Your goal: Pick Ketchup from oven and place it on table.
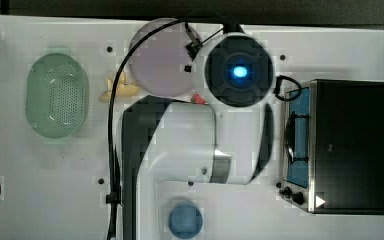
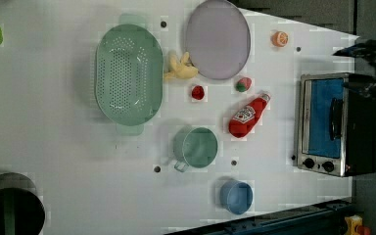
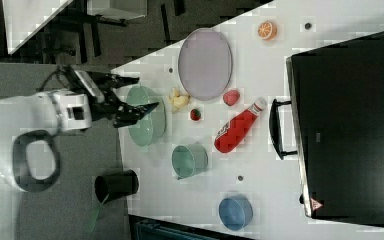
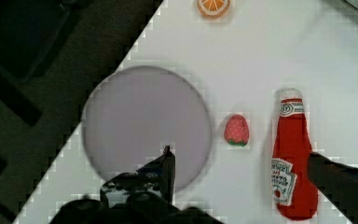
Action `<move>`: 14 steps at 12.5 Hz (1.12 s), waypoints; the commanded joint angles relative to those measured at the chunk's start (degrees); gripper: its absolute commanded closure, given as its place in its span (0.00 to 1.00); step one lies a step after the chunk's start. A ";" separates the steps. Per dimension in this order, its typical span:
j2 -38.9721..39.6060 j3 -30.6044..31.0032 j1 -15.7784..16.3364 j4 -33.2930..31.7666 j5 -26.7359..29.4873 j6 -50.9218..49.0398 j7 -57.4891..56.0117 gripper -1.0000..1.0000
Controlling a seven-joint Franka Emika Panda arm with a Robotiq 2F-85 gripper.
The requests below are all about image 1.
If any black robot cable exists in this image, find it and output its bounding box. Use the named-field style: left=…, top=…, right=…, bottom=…
left=105, top=16, right=234, bottom=240

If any yellow peeled toy banana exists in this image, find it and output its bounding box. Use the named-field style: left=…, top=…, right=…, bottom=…
left=99, top=71, right=140, bottom=103

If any large red toy strawberry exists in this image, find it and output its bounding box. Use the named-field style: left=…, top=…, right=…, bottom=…
left=191, top=93, right=206, bottom=104

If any lilac round plate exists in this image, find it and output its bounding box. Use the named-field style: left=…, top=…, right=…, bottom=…
left=129, top=23, right=193, bottom=97

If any black toaster oven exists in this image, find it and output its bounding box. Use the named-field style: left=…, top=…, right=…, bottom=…
left=277, top=79, right=384, bottom=215

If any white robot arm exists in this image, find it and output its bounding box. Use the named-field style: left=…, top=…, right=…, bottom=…
left=115, top=32, right=274, bottom=240

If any green perforated colander basket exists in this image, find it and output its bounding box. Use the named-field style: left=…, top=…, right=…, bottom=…
left=26, top=53, right=88, bottom=139

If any blue round bowl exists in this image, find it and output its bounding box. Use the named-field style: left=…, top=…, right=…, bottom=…
left=168, top=202, right=204, bottom=239

